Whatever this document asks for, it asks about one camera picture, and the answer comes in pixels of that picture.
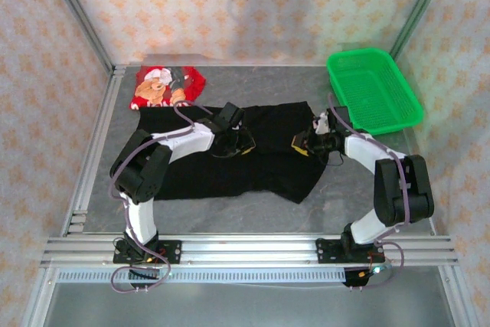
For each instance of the aluminium frame leg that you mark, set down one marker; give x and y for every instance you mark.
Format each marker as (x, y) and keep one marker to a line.
(457, 300)
(38, 300)

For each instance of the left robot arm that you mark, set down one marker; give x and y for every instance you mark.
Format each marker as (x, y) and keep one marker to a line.
(187, 143)

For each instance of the right corner frame post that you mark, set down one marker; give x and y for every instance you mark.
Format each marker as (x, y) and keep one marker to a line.
(420, 9)

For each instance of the corner frame post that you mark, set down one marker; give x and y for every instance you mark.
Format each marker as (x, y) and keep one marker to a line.
(420, 9)
(79, 17)

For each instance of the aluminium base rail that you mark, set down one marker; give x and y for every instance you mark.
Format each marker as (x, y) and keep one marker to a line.
(249, 250)

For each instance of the green plastic basket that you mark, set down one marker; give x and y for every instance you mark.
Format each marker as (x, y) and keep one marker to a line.
(375, 89)

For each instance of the grey metal sheet panel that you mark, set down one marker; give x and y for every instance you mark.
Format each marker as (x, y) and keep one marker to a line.
(249, 306)

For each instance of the black t-shirt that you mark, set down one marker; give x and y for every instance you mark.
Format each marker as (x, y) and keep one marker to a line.
(214, 177)

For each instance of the red bear print t-shirt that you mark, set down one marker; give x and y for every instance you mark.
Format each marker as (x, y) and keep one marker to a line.
(153, 89)

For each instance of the left corner frame post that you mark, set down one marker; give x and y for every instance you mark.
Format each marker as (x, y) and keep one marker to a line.
(79, 17)

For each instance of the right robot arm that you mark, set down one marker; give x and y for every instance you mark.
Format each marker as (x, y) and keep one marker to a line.
(363, 151)

